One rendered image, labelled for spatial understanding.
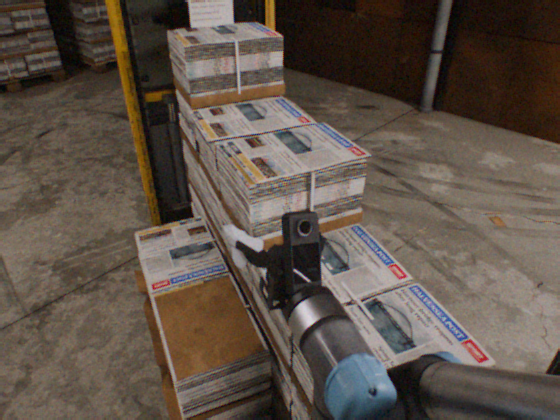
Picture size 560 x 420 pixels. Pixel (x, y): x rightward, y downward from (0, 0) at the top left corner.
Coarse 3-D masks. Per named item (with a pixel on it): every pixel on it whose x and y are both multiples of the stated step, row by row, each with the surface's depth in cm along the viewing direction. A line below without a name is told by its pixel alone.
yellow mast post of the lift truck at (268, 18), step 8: (256, 0) 206; (264, 0) 202; (272, 0) 203; (256, 8) 208; (264, 8) 204; (272, 8) 204; (256, 16) 210; (264, 16) 206; (272, 16) 206; (264, 24) 208; (272, 24) 208
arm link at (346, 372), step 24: (312, 336) 51; (336, 336) 50; (360, 336) 51; (312, 360) 50; (336, 360) 48; (360, 360) 47; (336, 384) 46; (360, 384) 45; (384, 384) 46; (336, 408) 46; (360, 408) 45; (384, 408) 47
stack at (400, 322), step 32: (224, 224) 150; (224, 256) 166; (352, 256) 127; (384, 256) 127; (256, 288) 130; (352, 288) 116; (384, 288) 116; (416, 288) 116; (256, 320) 146; (352, 320) 107; (384, 320) 107; (416, 320) 107; (448, 320) 107; (288, 352) 115; (384, 352) 99; (416, 352) 99; (480, 352) 99; (288, 384) 125
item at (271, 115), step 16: (192, 112) 156; (208, 112) 156; (224, 112) 156; (240, 112) 155; (256, 112) 156; (272, 112) 155; (288, 112) 155; (208, 128) 144; (224, 128) 144; (240, 128) 144; (256, 128) 144; (272, 128) 144; (288, 128) 144
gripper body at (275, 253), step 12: (276, 252) 63; (276, 264) 61; (276, 276) 62; (276, 288) 62; (312, 288) 57; (324, 288) 57; (276, 300) 64; (288, 300) 62; (300, 300) 56; (288, 312) 57
